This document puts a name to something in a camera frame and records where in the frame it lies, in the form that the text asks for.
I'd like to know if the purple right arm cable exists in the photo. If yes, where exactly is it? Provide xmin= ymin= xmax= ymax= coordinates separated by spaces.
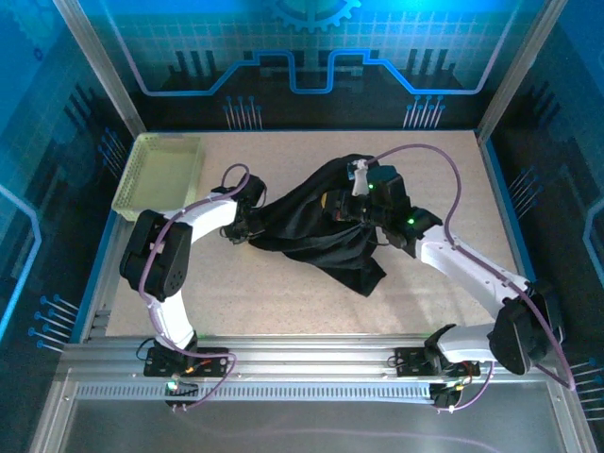
xmin=361 ymin=143 xmax=578 ymax=415

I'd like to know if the small black controller box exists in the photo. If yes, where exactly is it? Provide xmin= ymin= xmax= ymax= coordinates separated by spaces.
xmin=163 ymin=379 xmax=200 ymax=411
xmin=431 ymin=382 xmax=458 ymax=410

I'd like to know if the aluminium frame post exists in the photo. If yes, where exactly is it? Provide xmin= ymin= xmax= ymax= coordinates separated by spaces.
xmin=475 ymin=0 xmax=570 ymax=145
xmin=51 ymin=0 xmax=147 ymax=138

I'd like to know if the black t-shirt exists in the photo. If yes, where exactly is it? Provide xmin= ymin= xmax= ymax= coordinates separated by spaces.
xmin=247 ymin=153 xmax=388 ymax=297

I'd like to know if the slotted grey cable duct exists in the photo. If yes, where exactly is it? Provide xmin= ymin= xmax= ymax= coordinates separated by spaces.
xmin=75 ymin=380 xmax=438 ymax=403

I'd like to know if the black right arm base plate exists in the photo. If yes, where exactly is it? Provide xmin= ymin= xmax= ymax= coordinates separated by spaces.
xmin=394 ymin=346 xmax=481 ymax=378

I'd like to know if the pale green perforated basket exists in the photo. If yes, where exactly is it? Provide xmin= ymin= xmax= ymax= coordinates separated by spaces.
xmin=111 ymin=133 xmax=206 ymax=222

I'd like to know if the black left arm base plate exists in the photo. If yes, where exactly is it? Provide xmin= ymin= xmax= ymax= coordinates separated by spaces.
xmin=143 ymin=346 xmax=230 ymax=378

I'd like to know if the aluminium mounting rail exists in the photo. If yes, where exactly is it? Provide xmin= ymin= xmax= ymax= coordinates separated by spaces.
xmin=60 ymin=332 xmax=567 ymax=386

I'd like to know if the steel shelf panel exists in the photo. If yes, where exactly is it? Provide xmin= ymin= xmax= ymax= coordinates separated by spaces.
xmin=27 ymin=379 xmax=598 ymax=453

